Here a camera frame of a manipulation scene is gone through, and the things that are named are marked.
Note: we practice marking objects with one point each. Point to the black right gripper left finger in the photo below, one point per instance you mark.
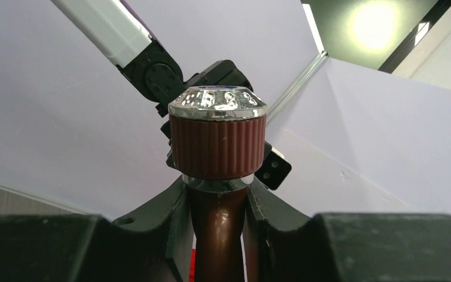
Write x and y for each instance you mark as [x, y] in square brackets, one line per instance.
[151, 243]

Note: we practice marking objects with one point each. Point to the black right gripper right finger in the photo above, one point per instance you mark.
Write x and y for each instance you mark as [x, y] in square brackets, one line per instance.
[283, 244]

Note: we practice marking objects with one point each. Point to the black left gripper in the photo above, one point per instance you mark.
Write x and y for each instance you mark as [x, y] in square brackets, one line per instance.
[223, 73]

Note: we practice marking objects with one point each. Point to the brown water faucet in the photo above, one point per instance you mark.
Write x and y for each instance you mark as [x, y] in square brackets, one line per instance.
[217, 142]

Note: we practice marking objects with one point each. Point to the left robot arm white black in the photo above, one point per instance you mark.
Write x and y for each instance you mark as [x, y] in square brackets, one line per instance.
[127, 44]

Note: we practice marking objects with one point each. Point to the red cloth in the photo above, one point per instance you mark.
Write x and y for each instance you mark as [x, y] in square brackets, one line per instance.
[192, 266]

